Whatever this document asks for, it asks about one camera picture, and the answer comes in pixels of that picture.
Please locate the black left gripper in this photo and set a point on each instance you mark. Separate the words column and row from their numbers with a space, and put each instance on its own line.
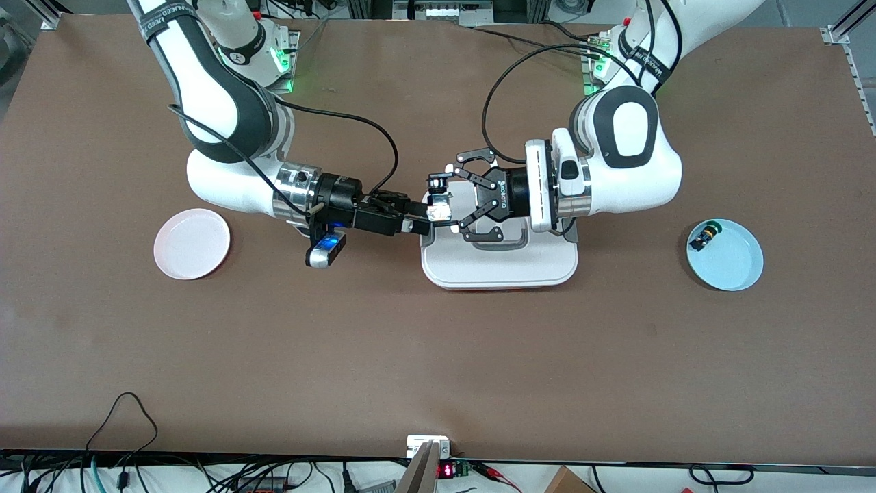
column 508, row 194

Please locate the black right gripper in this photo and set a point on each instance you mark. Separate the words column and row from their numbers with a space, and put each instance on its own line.
column 340, row 196

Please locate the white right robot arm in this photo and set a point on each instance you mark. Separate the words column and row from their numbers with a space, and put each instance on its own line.
column 205, row 89

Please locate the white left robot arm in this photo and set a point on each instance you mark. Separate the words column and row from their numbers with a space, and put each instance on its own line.
column 629, row 123

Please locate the white lunch box grey clips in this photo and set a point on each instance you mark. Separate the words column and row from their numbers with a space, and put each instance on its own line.
column 499, row 267

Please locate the white power strip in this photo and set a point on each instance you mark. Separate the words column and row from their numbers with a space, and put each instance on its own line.
column 445, row 11

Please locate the pink round plate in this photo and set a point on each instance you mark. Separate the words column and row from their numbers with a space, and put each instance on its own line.
column 191, row 243

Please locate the light blue round plate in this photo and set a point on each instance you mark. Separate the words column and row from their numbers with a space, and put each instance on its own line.
column 732, row 260

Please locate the red digit display module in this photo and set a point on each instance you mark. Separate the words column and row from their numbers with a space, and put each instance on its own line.
column 445, row 471

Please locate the green circuit board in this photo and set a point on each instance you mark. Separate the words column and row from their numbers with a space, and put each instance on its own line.
column 462, row 470

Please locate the red black clip leads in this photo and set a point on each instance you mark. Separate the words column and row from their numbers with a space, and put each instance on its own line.
column 493, row 471

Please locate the grey power adapter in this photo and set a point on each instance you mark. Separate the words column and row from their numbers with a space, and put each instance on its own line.
column 376, row 487

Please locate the brown cardboard box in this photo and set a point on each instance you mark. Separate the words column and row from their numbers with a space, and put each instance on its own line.
column 568, row 483

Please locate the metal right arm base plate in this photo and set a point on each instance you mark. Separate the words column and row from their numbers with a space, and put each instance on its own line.
column 292, row 68

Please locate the green push button switch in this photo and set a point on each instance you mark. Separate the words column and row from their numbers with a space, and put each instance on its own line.
column 701, row 239

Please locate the white mounting bracket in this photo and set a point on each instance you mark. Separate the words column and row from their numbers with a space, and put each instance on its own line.
column 417, row 445

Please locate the grey aluminium camera bar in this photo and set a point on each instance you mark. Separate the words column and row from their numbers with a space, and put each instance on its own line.
column 421, row 476

